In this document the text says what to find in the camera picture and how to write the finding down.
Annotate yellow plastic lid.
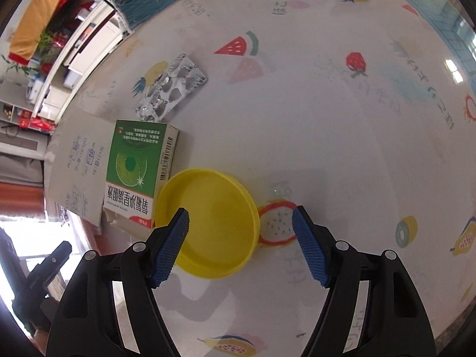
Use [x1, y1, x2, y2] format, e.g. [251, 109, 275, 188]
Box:
[154, 168, 261, 279]

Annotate white low cabinet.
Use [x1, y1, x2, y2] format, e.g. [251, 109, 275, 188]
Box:
[32, 0, 127, 123]

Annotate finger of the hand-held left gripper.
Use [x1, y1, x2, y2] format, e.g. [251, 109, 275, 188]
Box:
[28, 241, 73, 295]

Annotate green plant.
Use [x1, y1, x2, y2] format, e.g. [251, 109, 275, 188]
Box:
[2, 30, 64, 75]

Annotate silver blister pack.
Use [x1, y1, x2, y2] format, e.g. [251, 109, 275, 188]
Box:
[134, 54, 208, 123]

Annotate orange yellow cloth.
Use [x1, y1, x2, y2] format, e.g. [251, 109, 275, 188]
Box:
[8, 0, 69, 62]

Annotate cardboard sheet with handwriting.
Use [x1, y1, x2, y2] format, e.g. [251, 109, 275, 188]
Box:
[44, 109, 120, 227]

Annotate red packages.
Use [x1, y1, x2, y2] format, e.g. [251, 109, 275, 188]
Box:
[18, 109, 57, 132]

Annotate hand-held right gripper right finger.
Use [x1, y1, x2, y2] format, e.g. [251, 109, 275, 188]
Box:
[291, 205, 436, 357]

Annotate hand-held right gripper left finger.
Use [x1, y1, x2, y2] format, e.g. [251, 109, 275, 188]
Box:
[45, 207, 190, 357]

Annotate blue checked mat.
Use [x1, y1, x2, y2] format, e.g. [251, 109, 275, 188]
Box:
[372, 0, 476, 93]

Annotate green and white medicine box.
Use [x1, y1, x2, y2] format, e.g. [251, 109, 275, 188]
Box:
[103, 119, 180, 239]

